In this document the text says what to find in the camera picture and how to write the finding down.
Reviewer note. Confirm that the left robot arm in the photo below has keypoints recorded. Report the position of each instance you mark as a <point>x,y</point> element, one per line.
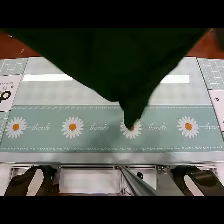
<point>23,181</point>

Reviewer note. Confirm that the silver frame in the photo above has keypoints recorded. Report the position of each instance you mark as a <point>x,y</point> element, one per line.
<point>140,186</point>

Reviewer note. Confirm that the dark green T-shirt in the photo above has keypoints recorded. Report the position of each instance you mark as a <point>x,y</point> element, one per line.
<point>116,60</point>

